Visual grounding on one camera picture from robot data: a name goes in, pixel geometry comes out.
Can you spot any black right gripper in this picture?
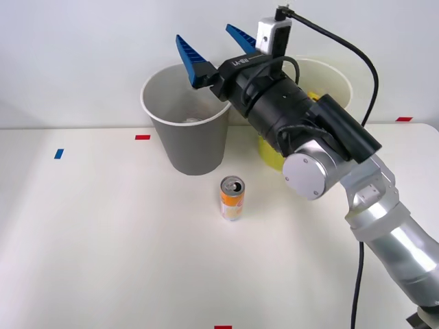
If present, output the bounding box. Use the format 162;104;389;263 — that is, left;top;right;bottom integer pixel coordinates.
175;23;292;117

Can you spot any grey plastic waste bin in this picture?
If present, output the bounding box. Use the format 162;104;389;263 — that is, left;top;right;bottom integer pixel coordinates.
139;63;233;176

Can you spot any yellow-green plastic waste bin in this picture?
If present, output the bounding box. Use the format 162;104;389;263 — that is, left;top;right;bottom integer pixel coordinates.
257;58;354;172

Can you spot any orange and white drink can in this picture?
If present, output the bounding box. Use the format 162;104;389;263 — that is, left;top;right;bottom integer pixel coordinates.
219;175;246;223

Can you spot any pale grey wrist camera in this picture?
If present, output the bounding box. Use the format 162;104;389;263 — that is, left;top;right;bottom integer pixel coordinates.
256;16;293;75

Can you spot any short black looped cable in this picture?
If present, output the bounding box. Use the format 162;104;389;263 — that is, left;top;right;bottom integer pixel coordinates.
244;56;302;107

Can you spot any long black camera cable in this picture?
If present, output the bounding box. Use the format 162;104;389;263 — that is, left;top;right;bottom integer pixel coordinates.
275;5;379;329

